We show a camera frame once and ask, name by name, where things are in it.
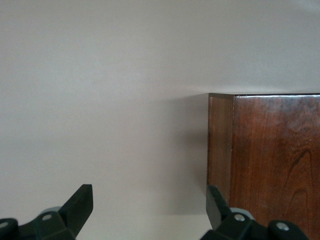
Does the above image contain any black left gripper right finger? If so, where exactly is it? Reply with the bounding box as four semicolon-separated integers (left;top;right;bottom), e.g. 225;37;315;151
201;184;271;240

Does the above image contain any dark red wooden cabinet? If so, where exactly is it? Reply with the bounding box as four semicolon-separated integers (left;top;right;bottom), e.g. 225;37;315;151
207;92;320;240

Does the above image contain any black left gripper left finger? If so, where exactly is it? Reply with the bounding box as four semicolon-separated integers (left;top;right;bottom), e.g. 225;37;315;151
17;184;94;240

